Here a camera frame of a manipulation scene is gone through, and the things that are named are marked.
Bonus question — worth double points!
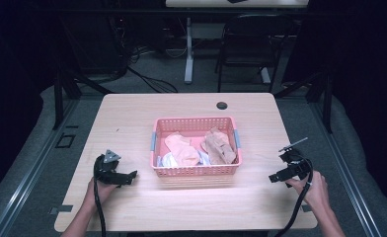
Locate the black folding chair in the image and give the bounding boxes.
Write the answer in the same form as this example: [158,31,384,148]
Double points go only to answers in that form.
[214,12,295,94]

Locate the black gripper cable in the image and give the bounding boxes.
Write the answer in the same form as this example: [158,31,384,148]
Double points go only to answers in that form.
[273,157,315,237]
[93,179,108,237]

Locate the aluminium floor rail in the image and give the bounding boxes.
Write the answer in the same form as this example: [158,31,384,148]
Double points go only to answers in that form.
[308,101,384,237]
[0,98,81,237]

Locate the person's left hand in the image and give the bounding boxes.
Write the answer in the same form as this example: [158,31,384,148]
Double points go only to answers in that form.
[87,177,121,205]

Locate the white desk foot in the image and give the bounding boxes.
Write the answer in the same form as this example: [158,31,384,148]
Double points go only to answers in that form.
[259,66,272,85]

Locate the peach pink sock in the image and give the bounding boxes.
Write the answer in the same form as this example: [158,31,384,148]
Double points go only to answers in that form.
[164,131,201,168]

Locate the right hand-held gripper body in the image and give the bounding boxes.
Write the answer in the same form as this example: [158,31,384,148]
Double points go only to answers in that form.
[277,136,314,182]

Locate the pink plastic basket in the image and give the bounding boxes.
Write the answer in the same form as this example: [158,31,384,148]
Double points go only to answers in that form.
[149,116,243,179]

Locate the person's right hand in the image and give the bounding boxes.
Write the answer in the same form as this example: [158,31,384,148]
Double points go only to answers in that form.
[284,170,331,212]

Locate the tan brown sock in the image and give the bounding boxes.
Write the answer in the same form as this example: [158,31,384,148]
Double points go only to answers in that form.
[200,127,238,166]

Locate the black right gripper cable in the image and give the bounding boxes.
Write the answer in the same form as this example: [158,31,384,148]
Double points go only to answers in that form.
[273,157,315,237]

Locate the white light blue sock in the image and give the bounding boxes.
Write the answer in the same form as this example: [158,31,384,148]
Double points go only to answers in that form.
[156,150,212,168]

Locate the white desk leg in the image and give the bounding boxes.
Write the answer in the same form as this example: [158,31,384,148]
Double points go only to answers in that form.
[184,16,195,85]

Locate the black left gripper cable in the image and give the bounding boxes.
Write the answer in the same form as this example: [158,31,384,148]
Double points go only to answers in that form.
[93,179,108,237]

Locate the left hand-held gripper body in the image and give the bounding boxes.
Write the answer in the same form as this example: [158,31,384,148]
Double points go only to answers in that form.
[93,149,124,186]

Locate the black floor cables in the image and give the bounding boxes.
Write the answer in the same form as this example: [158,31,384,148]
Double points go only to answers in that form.
[116,45,180,95]

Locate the black metal stand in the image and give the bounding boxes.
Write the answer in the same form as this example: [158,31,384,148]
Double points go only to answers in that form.
[51,63,115,131]
[273,69,335,134]

